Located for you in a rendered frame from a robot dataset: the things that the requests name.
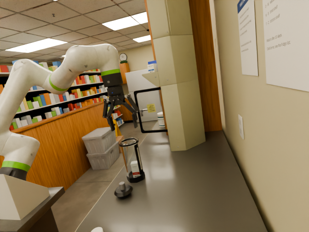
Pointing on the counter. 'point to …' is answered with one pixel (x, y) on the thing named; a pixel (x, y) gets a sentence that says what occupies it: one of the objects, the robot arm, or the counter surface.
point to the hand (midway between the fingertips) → (123, 126)
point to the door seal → (139, 113)
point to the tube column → (169, 18)
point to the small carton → (152, 67)
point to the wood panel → (203, 62)
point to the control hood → (154, 78)
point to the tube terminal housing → (180, 90)
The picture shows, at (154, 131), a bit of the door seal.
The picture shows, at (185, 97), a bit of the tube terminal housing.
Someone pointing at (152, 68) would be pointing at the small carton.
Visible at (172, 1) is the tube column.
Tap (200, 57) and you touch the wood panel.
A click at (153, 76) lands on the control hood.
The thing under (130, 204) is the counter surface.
